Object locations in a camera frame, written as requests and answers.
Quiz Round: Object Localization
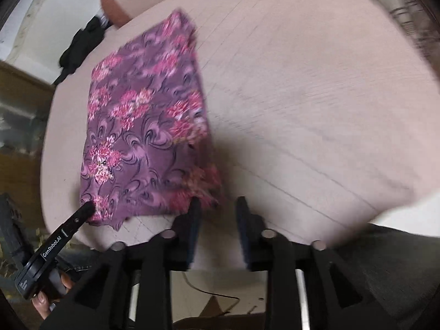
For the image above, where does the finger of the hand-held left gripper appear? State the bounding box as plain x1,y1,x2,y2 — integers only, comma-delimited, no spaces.
59,202,96,237

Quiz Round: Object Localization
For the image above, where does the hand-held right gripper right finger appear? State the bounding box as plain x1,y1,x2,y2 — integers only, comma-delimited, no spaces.
235,197,389,330

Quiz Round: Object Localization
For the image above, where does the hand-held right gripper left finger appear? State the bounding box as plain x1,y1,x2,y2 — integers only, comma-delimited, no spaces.
41,197,202,330

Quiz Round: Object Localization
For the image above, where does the purple floral garment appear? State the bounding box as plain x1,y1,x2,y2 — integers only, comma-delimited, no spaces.
80,10,226,229

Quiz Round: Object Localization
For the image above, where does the person's left hand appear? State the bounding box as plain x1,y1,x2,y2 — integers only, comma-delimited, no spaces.
32,272,75,320

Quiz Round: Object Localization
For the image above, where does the black textured object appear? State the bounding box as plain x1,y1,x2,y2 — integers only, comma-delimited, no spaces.
0,192,38,276

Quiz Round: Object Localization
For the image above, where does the dark wooden cabinet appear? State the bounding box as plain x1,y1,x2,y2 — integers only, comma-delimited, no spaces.
0,60,56,214

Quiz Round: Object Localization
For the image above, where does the pink quilted bed blanket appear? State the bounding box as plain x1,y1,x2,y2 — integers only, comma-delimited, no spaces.
40,0,440,251

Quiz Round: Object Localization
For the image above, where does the grey clothing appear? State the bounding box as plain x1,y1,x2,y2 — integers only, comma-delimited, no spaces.
330,223,440,330

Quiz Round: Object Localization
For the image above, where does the black cloth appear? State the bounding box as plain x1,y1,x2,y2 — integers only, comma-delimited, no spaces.
51,15,112,86

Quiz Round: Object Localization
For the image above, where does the reddish brown bolster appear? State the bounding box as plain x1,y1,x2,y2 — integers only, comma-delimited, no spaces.
101,0,145,30

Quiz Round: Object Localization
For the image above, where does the plaid cloth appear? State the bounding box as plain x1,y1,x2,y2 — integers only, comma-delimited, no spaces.
340,0,440,62

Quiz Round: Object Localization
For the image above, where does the black cable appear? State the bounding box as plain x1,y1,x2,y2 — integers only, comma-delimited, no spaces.
186,275,241,317

